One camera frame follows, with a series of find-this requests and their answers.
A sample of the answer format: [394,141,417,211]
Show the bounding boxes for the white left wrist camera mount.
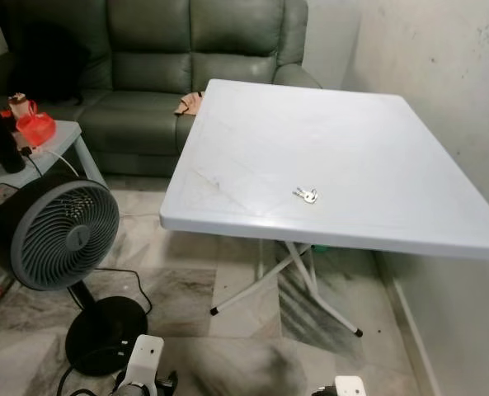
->
[122,334,166,389]

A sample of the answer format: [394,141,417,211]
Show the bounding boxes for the peach cloth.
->
[174,91,204,116]

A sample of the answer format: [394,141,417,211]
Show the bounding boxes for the black cushion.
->
[9,21,92,104]

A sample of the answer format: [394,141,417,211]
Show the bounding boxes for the white cable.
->
[31,147,82,179]

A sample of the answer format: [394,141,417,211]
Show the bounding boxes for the white plastic folding table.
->
[159,78,489,337]

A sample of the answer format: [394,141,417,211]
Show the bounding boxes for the red plastic jug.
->
[16,101,57,148]

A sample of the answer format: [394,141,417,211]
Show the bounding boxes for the silver keys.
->
[292,186,319,205]

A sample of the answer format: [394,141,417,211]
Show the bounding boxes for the green leather sofa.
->
[0,0,321,178]

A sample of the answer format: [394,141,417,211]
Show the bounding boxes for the small grey side table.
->
[0,121,106,195]

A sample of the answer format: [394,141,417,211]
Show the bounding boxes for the black bottle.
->
[0,106,26,174]

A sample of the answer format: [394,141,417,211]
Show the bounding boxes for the small brown white container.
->
[8,92,30,117]

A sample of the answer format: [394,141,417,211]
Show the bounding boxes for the black standing fan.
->
[0,175,150,377]

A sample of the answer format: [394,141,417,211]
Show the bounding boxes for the black fan power cable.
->
[94,266,153,314]

